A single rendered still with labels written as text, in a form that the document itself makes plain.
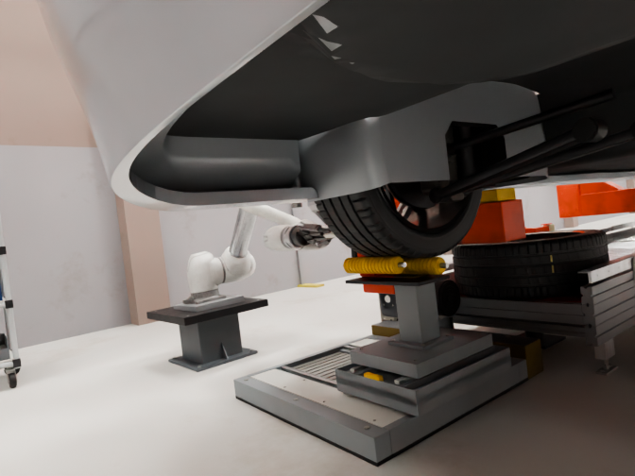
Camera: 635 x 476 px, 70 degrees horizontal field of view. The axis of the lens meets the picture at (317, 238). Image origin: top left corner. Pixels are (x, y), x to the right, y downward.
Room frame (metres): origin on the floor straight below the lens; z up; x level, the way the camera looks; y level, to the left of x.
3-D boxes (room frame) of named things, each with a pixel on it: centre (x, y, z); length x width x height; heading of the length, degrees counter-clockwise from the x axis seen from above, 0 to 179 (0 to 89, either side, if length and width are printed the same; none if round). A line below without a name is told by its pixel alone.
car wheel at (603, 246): (2.15, -0.96, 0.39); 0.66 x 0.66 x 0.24
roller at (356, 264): (1.56, -0.18, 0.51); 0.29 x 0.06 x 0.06; 37
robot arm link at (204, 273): (2.59, 0.67, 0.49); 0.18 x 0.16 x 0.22; 123
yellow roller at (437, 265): (1.58, -0.31, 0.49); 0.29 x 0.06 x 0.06; 37
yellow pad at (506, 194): (1.88, -0.73, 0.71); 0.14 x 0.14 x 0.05; 37
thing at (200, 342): (2.58, 0.67, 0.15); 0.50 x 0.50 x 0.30; 41
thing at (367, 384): (1.58, -0.31, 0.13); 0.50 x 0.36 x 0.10; 127
